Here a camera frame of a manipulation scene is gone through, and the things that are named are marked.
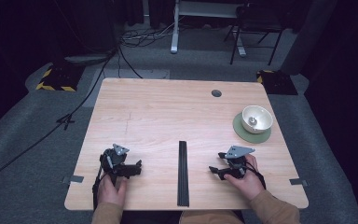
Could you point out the grey tape strip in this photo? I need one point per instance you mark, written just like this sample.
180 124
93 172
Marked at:
298 182
74 179

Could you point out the yellow-black striped stand base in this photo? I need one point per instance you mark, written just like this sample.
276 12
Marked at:
60 79
276 82

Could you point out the grey curtain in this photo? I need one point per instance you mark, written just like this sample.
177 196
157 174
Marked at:
307 34

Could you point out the grey round stand base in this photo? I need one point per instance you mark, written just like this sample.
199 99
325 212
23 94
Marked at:
85 59

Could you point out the green round coaster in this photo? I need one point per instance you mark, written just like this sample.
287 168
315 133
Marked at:
245 134

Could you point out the person's right hand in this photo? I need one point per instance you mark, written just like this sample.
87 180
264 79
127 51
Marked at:
248 183

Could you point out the grey table grommet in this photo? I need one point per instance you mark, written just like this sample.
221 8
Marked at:
216 93

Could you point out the white bowl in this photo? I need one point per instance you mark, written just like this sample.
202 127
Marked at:
261 116

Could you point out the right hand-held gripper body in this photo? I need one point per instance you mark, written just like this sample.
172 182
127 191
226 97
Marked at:
236 161

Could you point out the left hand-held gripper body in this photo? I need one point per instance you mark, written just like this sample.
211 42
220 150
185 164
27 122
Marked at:
114 161

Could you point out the black chopstick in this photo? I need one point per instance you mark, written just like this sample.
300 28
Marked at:
185 174
180 174

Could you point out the black chair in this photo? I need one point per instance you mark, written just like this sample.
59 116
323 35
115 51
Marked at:
258 21

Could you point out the small metal piece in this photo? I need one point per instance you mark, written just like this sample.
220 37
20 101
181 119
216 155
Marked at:
252 121

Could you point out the white desk frame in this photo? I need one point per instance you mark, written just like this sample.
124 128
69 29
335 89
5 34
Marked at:
175 28

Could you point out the person's left hand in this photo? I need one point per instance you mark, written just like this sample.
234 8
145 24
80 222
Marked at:
111 190

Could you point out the person's lap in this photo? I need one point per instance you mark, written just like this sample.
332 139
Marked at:
209 217

